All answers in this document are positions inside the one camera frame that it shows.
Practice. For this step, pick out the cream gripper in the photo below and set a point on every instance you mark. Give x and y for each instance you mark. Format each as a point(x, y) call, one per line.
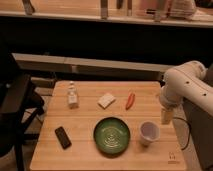
point(166, 115)

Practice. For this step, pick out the green ceramic bowl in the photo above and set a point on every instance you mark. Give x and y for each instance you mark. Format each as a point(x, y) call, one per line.
point(111, 136)

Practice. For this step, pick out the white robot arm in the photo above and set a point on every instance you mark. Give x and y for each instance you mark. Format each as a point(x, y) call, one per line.
point(185, 81)

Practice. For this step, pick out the white paper cup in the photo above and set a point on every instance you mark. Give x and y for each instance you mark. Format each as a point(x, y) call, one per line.
point(149, 133)

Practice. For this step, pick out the red chili pepper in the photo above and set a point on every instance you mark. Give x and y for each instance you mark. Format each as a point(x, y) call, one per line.
point(130, 101)

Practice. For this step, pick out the white sponge block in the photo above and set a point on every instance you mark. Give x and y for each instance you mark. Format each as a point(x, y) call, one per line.
point(106, 100)

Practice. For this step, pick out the small clear glass bottle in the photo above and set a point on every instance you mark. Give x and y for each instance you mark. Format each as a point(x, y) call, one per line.
point(73, 101)

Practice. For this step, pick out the black smartphone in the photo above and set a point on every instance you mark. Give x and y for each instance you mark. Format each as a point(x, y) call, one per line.
point(63, 137)

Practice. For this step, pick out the black chair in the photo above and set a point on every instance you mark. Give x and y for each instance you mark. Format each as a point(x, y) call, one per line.
point(19, 105)

